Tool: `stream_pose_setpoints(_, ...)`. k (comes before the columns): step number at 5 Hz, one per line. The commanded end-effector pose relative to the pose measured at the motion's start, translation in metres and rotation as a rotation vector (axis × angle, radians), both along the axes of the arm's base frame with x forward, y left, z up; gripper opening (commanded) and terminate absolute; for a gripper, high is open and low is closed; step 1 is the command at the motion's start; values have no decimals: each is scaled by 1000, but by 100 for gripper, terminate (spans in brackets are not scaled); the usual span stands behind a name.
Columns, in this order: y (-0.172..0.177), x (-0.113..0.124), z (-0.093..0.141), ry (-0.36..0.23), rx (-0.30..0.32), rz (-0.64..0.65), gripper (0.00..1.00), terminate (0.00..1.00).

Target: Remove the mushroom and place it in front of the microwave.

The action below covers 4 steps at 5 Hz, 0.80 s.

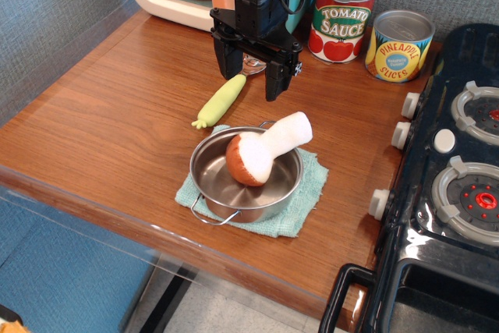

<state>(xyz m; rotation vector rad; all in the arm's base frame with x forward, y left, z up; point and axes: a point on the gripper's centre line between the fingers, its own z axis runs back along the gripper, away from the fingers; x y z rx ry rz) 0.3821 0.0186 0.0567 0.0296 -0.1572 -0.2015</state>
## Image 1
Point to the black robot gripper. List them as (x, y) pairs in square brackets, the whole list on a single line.
[(257, 28)]

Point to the plush brown white mushroom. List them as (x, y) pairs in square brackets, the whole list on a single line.
[(250, 156)]

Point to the tomato sauce can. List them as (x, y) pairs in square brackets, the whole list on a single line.
[(338, 28)]

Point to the stainless steel pot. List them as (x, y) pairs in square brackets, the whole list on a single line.
[(231, 201)]

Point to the pineapple slices can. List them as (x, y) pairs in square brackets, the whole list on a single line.
[(399, 43)]

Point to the teal cloth towel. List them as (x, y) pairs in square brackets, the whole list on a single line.
[(289, 222)]

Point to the black toy stove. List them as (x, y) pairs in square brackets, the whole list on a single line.
[(437, 251)]

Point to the spoon with green handle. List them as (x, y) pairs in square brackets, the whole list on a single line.
[(221, 101)]

